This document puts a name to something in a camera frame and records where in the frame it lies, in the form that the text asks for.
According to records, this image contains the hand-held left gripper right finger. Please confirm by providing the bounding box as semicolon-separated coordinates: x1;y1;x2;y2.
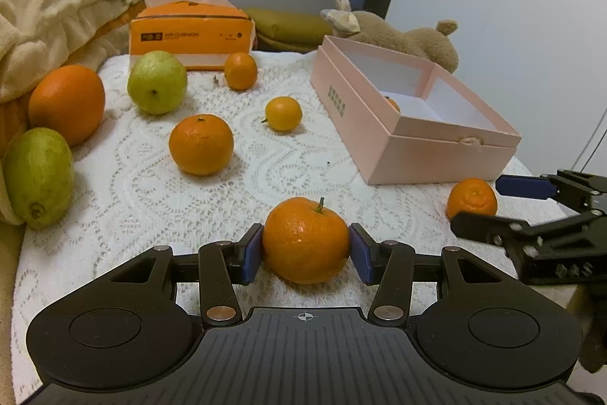
348;223;504;329

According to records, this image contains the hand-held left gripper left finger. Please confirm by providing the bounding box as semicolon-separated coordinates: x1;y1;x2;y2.
110;223;264;327

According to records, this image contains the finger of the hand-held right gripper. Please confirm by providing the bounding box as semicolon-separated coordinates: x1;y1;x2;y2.
495;169;607;216
450;214;607;261

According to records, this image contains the wrinkled orange mandarin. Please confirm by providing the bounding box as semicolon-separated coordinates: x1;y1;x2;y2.
446;178;498;221

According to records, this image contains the mandarin with green stem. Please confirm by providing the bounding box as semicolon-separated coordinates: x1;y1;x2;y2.
262;196;352;285

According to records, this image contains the pink cardboard box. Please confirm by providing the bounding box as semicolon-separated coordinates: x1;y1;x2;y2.
310;35;522;186

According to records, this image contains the medium orange mandarin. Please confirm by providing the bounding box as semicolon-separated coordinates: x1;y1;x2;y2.
169;114;235;176

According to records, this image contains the small yellow mandarin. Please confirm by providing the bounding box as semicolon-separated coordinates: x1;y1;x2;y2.
261;96;303;132

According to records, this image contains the oval green fruit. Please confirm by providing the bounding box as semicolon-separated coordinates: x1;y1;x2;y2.
5;127;75;229

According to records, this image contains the white lace cloth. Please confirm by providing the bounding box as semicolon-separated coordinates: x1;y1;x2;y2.
9;49;589;405

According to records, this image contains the brown plush toy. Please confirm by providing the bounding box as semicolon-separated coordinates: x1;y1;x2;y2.
320;0;460;74

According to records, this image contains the round green guava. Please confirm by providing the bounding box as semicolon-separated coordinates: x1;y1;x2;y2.
127;50;188;115

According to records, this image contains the orange tissue box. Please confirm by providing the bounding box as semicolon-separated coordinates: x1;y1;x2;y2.
129;0;257;71

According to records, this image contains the olive cushion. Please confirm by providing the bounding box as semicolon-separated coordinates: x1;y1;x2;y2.
242;8;333;53

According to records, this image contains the large orange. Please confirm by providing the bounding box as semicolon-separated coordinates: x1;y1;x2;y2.
28;65;106;148

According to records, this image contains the beige blanket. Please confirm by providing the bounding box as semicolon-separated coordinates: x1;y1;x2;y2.
0;0;155;104

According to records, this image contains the thin wall cable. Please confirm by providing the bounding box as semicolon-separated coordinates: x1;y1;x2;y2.
571;99;607;171

